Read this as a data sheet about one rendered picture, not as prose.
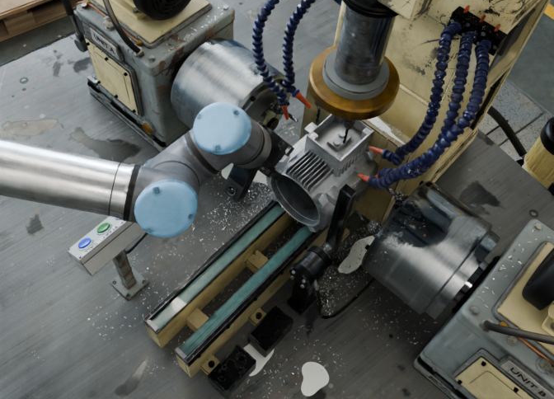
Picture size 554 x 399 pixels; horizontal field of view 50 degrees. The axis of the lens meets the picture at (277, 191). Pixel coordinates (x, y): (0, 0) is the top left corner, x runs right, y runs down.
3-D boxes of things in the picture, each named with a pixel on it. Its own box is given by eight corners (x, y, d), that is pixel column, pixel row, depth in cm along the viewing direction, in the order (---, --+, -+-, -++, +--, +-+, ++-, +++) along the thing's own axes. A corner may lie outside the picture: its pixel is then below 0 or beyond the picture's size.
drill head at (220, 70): (204, 58, 175) (200, -10, 154) (298, 129, 164) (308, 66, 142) (139, 106, 165) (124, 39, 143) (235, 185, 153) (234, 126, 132)
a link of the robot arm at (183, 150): (128, 185, 101) (185, 141, 99) (138, 163, 111) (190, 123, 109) (165, 225, 104) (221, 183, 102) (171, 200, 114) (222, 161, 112)
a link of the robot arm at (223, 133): (178, 122, 102) (224, 86, 101) (207, 138, 114) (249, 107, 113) (205, 166, 100) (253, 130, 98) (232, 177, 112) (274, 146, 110)
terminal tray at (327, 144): (335, 124, 145) (339, 105, 139) (369, 149, 142) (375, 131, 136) (302, 152, 140) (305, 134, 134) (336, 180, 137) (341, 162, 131)
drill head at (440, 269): (386, 195, 154) (410, 138, 133) (524, 299, 142) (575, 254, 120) (324, 260, 144) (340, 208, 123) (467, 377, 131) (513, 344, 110)
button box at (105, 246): (138, 217, 137) (127, 199, 134) (153, 224, 132) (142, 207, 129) (77, 267, 130) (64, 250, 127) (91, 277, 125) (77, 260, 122)
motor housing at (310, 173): (315, 150, 160) (323, 105, 144) (370, 193, 154) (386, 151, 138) (263, 196, 152) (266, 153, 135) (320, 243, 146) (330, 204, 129)
